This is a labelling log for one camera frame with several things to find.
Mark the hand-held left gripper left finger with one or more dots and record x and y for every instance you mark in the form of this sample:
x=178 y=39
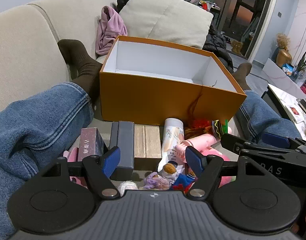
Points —
x=111 y=162

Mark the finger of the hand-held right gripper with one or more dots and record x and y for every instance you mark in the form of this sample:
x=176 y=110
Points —
x=275 y=139
x=245 y=148

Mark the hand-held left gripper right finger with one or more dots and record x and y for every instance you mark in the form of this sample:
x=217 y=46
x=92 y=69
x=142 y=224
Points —
x=194 y=161

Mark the brown plush bear sailor outfit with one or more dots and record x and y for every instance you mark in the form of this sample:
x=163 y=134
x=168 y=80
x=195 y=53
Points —
x=181 y=180

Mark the pink selfie stick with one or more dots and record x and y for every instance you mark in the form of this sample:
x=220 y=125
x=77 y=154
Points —
x=205 y=140

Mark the purple printed box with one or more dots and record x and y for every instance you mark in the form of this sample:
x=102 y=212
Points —
x=91 y=142

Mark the white crochet bunny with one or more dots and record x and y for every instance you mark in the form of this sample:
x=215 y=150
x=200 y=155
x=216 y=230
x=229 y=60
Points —
x=128 y=188

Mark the white hand cream tube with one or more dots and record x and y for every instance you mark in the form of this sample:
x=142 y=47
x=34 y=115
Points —
x=171 y=137

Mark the red feather toy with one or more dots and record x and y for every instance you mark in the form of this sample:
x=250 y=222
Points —
x=199 y=126

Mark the pink item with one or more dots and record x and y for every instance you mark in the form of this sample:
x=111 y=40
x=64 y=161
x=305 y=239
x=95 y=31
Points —
x=73 y=155

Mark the orange cardboard box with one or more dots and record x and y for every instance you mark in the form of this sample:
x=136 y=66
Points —
x=143 y=100

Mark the dark grey case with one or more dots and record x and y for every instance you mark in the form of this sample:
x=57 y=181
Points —
x=125 y=147

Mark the person's right jeans leg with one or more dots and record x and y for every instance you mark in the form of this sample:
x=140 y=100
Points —
x=263 y=115

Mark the person's jeans leg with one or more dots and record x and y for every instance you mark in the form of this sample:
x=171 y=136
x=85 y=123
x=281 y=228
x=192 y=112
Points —
x=263 y=115
x=30 y=135

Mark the red card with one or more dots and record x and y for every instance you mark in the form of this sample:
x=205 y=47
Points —
x=294 y=110

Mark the beige wood-grain box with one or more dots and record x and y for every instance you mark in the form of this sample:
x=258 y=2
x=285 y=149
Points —
x=148 y=142

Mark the white marble coffee table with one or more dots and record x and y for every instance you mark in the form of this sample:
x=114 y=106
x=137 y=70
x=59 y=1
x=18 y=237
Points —
x=280 y=97

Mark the purple crochet piece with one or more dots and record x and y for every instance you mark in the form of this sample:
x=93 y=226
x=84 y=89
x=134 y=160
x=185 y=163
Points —
x=156 y=181

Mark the black notebook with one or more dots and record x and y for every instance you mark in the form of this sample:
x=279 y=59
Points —
x=305 y=108

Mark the white low cabinet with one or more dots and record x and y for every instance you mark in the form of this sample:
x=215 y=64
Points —
x=273 y=71

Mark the glass vase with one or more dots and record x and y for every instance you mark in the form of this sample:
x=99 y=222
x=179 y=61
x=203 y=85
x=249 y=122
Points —
x=299 y=74

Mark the blue snack packet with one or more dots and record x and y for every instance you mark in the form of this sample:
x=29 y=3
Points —
x=288 y=69

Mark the person's right brown sock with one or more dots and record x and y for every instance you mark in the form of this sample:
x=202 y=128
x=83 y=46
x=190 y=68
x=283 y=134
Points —
x=243 y=72

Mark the person's brown sock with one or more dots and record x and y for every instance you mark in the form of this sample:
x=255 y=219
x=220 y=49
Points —
x=83 y=65
x=243 y=72

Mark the gold vase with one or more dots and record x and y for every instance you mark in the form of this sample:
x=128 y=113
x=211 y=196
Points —
x=284 y=58

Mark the green potted plant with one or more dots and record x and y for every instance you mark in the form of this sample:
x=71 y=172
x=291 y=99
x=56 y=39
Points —
x=304 y=61

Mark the person's left jeans leg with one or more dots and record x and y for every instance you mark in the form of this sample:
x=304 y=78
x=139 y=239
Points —
x=30 y=135

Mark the dried pampas grass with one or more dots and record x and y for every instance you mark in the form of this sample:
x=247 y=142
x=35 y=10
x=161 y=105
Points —
x=283 y=41

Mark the tan boot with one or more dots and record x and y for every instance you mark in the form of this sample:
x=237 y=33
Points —
x=233 y=47
x=240 y=47

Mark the person's left brown sock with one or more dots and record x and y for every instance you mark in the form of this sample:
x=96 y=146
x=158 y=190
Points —
x=83 y=65

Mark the black puffer jacket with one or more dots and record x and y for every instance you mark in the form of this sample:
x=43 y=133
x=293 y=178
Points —
x=215 y=45

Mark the hanging grey-green garment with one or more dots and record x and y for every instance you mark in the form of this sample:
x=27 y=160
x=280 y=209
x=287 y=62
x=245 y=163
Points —
x=250 y=30

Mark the pink cloth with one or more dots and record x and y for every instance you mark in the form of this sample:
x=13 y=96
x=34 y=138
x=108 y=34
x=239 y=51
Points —
x=110 y=30

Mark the glass sliding door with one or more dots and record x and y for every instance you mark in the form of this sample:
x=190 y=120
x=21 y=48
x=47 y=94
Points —
x=223 y=12

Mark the cluttered side table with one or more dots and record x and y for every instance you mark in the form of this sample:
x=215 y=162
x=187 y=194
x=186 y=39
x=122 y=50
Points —
x=210 y=11

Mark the beige sofa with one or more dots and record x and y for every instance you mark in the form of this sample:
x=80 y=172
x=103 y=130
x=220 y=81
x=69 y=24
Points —
x=30 y=42

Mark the beige cushion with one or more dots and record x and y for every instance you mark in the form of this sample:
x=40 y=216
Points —
x=163 y=17

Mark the dark cloth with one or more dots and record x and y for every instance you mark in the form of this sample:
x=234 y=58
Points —
x=124 y=1

